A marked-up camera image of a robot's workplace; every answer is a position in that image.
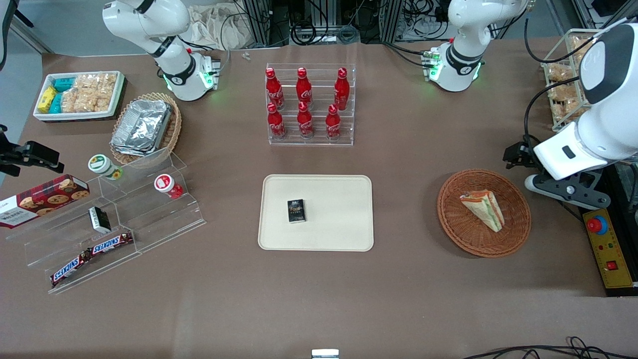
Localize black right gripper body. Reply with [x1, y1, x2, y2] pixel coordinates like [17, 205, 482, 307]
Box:
[0, 125, 23, 178]

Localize triangular sandwich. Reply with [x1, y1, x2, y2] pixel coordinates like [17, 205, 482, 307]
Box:
[459, 190, 505, 233]

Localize brown round wicker basket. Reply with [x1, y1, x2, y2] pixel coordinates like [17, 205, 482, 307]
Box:
[437, 169, 532, 258]

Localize light oval wicker basket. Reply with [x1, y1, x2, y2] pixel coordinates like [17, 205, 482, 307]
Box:
[110, 92, 182, 166]

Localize beige plastic tray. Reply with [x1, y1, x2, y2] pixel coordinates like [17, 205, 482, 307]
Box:
[258, 174, 374, 252]

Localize bagged fried snack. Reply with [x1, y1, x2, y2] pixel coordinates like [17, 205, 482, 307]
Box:
[570, 36, 596, 54]
[546, 62, 575, 83]
[547, 81, 584, 103]
[553, 99, 588, 123]

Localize red cookie box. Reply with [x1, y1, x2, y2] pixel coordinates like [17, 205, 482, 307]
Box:
[0, 174, 91, 229]

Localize white rectangular bin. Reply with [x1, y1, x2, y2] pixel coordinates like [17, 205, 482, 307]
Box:
[33, 71, 125, 122]

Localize yellow snack packet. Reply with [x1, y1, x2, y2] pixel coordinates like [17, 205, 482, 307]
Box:
[37, 86, 58, 114]

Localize green lid cup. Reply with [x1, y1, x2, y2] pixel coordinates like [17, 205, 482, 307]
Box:
[88, 154, 124, 180]

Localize clear bag rice crackers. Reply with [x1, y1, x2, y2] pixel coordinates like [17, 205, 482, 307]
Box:
[74, 73, 118, 93]
[61, 89, 117, 113]

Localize small black white box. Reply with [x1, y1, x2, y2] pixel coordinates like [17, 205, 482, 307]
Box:
[88, 206, 112, 234]

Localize black machine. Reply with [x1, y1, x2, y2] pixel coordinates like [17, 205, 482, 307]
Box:
[578, 162, 638, 298]

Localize stack of foil trays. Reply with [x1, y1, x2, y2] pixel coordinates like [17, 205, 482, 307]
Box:
[111, 99, 172, 157]

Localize yellow emergency stop box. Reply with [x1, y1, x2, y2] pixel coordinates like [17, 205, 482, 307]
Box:
[582, 208, 637, 290]

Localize snickers bar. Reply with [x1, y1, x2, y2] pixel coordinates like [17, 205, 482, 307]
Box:
[50, 251, 93, 288]
[86, 231, 135, 256]

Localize clear acrylic stepped shelf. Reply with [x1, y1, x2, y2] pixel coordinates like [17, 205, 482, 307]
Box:
[6, 147, 207, 295]

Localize red lid cup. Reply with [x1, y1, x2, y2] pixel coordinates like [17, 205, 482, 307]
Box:
[154, 174, 183, 199]

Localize black chair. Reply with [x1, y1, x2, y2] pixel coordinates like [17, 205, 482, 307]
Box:
[0, 0, 34, 70]

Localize red cola bottle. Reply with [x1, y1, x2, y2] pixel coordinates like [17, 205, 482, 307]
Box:
[296, 67, 313, 111]
[333, 67, 350, 111]
[325, 104, 342, 141]
[267, 102, 287, 140]
[265, 67, 285, 111]
[297, 101, 315, 139]

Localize clear acrylic bottle rack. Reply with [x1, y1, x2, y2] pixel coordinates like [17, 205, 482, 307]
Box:
[266, 63, 356, 147]

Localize beige cloth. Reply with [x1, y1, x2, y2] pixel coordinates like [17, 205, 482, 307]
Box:
[187, 4, 261, 51]

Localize small black box gold print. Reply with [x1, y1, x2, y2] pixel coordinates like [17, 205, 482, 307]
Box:
[287, 199, 306, 224]

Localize white wire rack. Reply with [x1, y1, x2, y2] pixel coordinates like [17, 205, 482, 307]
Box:
[541, 28, 615, 133]

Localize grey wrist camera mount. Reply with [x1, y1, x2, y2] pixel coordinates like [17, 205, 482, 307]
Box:
[524, 169, 612, 210]

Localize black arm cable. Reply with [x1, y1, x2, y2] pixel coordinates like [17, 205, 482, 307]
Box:
[522, 7, 584, 146]

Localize black floor cable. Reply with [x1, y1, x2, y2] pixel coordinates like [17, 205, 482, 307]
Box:
[461, 337, 638, 359]

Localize black cable bundle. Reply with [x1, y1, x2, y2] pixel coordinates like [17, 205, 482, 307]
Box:
[289, 0, 384, 45]

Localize aluminium frame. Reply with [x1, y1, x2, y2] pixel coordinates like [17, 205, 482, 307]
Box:
[242, 0, 291, 48]

